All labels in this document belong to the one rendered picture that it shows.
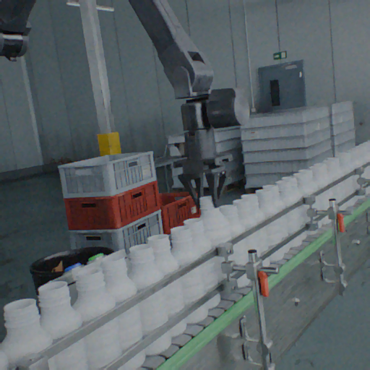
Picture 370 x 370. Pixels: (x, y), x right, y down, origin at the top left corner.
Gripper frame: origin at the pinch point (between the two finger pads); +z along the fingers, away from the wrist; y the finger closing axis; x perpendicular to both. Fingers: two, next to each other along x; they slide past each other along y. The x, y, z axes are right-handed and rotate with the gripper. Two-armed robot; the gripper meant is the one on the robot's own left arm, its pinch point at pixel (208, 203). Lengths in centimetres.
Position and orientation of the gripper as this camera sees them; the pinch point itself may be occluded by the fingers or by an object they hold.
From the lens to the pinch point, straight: 102.1
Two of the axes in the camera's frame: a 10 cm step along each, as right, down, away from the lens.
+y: -8.3, 0.5, 5.6
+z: 1.4, 9.8, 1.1
